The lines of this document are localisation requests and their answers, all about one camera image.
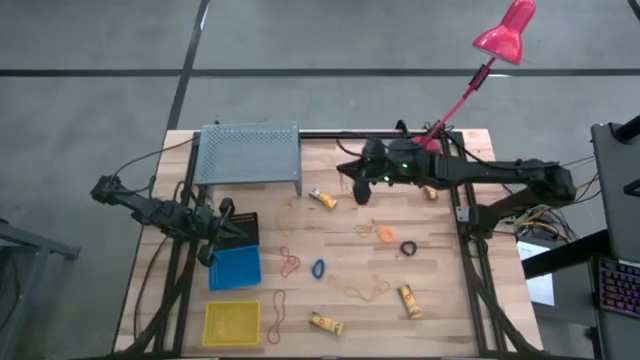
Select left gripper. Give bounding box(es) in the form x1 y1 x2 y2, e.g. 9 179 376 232
193 197 250 268

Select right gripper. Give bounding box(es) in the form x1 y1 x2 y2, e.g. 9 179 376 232
336 138 436 206

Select red rubber band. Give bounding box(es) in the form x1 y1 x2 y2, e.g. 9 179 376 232
278 245 302 279
266 288 288 346

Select red desk lamp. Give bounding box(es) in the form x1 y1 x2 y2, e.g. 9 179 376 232
410 0 538 154

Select black desk beam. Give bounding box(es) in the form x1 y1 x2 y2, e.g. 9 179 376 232
521 228 612 280

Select black mesh basket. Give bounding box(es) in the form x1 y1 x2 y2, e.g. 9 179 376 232
219 211 261 251

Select blue plastic basket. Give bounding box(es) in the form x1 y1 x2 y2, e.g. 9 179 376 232
206 244 263 293

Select grey perforated metal shelf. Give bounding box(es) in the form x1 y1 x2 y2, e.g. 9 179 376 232
192 120 304 197

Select yellow plastic basket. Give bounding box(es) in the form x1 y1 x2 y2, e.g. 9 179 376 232
201 299 263 348

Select grey metal stand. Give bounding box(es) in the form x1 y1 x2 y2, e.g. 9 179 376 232
0 218 82 360

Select white paper sheet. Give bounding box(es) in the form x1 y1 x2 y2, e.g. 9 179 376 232
516 241 556 307

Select grey side table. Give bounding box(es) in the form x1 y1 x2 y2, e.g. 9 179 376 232
590 121 640 264

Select black pole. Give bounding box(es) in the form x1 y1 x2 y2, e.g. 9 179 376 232
612 113 640 145

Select backlit black keyboard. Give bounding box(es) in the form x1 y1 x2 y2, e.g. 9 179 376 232
596 256 640 320

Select thin black cable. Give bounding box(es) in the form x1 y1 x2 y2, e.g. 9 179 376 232
112 135 197 179

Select yellow and black cable bundle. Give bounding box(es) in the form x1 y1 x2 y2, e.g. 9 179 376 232
504 202 576 244

